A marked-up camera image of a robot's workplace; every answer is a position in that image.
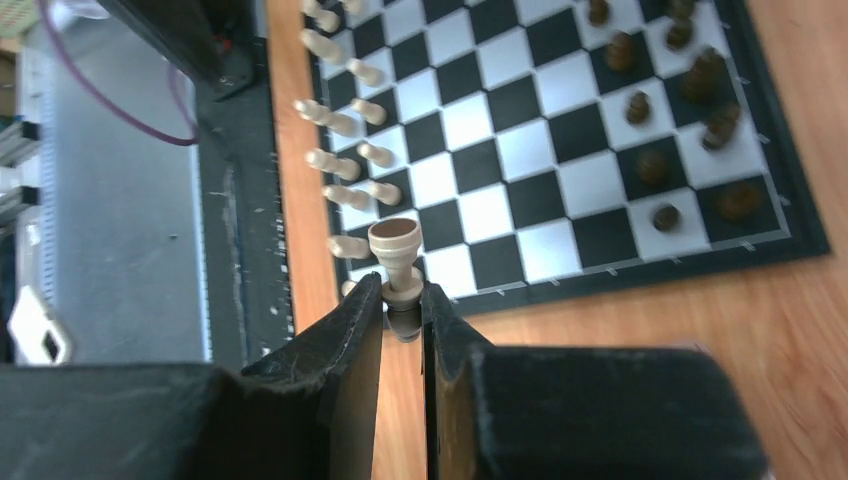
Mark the white chess pawn corner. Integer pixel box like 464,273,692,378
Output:
327,235,372,259

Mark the white chess knight bottom row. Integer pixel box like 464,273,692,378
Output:
322,185,371,211

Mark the white chess piece being passed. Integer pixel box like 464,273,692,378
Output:
292,99,358,137

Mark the white chess piece bottom row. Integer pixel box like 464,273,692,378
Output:
299,29,347,65

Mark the white chess pawn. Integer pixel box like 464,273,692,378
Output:
347,58,385,87

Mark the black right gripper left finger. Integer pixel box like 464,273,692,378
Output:
1,273,383,479

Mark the black white chessboard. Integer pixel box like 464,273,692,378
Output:
312,1,830,315

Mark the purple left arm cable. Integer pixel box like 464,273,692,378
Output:
36,0,200,148

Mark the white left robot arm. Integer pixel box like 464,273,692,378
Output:
99,0,255,100

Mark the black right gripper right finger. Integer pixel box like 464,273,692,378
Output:
421,283,769,479

